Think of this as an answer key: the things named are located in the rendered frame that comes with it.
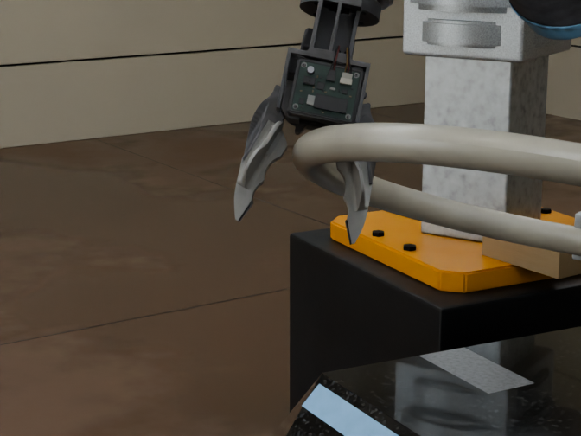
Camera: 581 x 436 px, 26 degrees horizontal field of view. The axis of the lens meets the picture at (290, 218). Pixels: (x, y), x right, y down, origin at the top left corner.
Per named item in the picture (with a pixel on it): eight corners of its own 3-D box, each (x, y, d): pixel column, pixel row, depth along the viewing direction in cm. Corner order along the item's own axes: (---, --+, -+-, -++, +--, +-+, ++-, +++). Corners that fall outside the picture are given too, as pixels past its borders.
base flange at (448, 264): (322, 234, 275) (322, 214, 273) (504, 210, 296) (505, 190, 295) (449, 296, 232) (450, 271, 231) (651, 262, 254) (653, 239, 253)
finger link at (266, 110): (228, 147, 110) (286, 67, 111) (229, 150, 112) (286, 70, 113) (272, 178, 110) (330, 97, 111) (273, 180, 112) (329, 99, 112)
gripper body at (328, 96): (270, 114, 104) (299, -25, 106) (272, 131, 113) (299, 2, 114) (360, 132, 104) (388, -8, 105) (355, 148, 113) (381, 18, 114)
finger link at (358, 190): (352, 240, 105) (328, 133, 106) (348, 246, 111) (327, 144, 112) (388, 233, 105) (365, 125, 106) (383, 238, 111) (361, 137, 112)
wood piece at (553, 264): (481, 255, 245) (482, 230, 244) (518, 247, 250) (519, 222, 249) (558, 279, 229) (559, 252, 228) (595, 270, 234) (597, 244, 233)
